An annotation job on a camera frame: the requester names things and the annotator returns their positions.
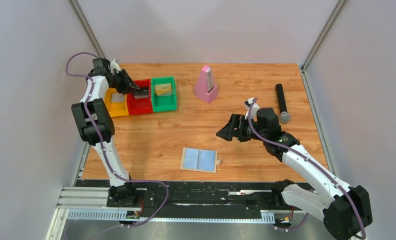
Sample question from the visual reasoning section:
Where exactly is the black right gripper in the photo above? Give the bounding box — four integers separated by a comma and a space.
216, 114, 267, 143

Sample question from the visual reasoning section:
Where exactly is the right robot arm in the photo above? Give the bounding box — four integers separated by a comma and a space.
216, 107, 373, 240

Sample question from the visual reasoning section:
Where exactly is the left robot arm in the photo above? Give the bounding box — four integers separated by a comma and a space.
71, 57, 140, 207

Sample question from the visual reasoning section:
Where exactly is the black card stack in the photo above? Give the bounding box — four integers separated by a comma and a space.
133, 89, 149, 99

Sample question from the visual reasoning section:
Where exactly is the silver card stack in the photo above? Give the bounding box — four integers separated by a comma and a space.
111, 93, 125, 103

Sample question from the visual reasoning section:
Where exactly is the gold card stack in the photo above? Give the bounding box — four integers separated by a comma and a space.
154, 83, 174, 97

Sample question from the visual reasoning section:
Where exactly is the red plastic bin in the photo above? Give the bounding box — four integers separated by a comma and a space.
126, 78, 153, 115

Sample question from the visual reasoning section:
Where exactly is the yellow plastic bin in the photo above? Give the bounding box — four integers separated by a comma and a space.
104, 88, 129, 118

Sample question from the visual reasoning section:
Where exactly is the green plastic bin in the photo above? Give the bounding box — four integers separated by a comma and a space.
150, 76, 178, 113

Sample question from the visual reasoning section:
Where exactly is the pink metronome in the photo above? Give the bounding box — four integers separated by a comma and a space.
194, 65, 219, 104

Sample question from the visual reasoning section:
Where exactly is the black silver microphone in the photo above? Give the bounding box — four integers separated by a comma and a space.
275, 83, 291, 124

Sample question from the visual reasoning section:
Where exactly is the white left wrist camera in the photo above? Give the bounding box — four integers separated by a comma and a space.
109, 59, 121, 74

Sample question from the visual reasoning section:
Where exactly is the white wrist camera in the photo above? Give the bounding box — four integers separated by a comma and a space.
109, 59, 121, 74
244, 97, 260, 120

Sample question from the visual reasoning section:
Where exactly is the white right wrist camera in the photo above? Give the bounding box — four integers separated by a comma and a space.
244, 97, 260, 120

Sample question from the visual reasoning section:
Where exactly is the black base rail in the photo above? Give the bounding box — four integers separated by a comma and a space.
57, 180, 301, 225

